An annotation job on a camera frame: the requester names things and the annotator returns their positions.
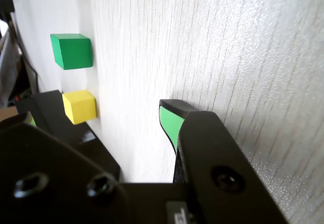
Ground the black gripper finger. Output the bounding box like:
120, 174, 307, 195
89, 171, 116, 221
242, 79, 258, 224
158, 99, 290, 224
0, 111, 135, 224

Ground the yellow wooden cube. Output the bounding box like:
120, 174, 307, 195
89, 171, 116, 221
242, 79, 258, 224
62, 89, 98, 125

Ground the green wooden cube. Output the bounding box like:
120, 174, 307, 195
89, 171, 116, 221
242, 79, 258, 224
50, 33, 94, 71

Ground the black cardboard box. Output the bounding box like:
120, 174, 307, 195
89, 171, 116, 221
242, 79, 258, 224
15, 91, 102, 174

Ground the brown cardboard object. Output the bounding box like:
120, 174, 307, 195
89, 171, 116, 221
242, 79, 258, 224
0, 107, 19, 122

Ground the black background object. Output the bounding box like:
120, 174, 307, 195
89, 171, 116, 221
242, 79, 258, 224
0, 0, 15, 20

